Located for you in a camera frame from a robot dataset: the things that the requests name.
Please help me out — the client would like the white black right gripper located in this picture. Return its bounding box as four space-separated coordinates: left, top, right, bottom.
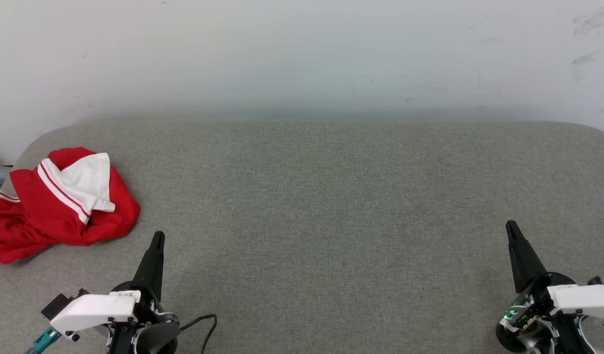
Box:
496 220 604 354

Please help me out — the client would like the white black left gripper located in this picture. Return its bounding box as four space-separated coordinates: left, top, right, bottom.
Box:
50 231 181 354

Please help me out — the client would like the red and white shirt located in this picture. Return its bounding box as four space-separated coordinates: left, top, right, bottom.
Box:
0 147 141 265

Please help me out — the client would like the teal connector plug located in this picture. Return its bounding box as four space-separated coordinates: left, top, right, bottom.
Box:
26 327 62 354

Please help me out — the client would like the thin black cable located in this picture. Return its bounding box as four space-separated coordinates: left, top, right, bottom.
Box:
181 314 218 354

